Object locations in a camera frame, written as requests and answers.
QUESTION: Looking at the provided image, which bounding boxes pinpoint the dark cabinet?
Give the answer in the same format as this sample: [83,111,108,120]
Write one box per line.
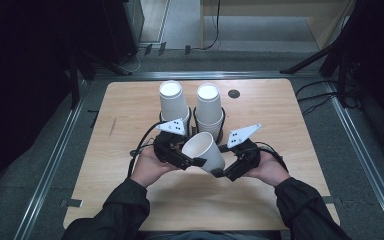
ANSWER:
[100,0,146,65]

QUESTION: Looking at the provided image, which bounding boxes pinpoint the black floor cables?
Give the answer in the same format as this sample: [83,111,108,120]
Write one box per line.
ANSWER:
[294,79,340,117]

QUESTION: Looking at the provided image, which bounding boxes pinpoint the right hand-held gripper black cable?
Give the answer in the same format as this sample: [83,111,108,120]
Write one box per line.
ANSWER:
[255,141,290,174]

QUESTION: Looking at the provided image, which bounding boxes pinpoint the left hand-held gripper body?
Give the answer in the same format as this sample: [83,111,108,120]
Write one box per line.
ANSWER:
[152,117,187,168]

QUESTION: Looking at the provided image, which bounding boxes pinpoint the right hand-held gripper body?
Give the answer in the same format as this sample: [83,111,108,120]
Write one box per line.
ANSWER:
[226,123,263,175]

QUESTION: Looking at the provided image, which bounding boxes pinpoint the metal floor rail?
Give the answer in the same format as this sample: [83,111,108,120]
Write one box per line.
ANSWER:
[92,70,322,81]
[12,98,85,240]
[324,81,384,238]

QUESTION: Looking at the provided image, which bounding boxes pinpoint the left hand-held gripper black cable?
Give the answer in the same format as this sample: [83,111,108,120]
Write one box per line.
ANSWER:
[127,121,165,178]

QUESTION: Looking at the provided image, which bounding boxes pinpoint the black tripod stand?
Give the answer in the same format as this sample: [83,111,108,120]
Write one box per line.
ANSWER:
[279,0,368,108]

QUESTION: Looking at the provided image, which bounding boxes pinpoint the person's left hand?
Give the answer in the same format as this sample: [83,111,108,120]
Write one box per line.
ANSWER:
[129,146,181,189]

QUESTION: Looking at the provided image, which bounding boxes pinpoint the white floor cable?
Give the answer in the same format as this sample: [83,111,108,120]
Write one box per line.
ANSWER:
[119,45,148,75]

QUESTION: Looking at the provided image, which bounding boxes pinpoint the hand-held gripper black cable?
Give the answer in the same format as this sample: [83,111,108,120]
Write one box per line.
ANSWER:
[255,141,290,174]
[127,121,165,178]

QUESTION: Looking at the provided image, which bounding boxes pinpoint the stack of white cups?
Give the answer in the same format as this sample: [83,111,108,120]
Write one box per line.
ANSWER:
[158,80,192,137]
[195,82,225,142]

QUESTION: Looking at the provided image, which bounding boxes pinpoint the light wooden furniture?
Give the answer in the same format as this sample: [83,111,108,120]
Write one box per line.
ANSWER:
[199,0,358,51]

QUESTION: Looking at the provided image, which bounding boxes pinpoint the white paper cup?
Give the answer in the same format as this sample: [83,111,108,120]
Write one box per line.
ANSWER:
[181,131,227,175]

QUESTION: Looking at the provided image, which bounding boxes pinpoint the black double cup holder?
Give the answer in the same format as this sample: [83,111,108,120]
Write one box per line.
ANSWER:
[159,106,227,145]

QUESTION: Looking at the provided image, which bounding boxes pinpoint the black hanging cable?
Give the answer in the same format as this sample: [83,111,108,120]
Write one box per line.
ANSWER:
[193,0,222,52]

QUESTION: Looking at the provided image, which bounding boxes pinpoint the person's right hand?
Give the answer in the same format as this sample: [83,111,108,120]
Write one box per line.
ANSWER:
[244,152,290,188]

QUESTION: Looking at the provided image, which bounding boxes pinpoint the black stand leg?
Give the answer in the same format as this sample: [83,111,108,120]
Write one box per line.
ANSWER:
[67,53,82,110]

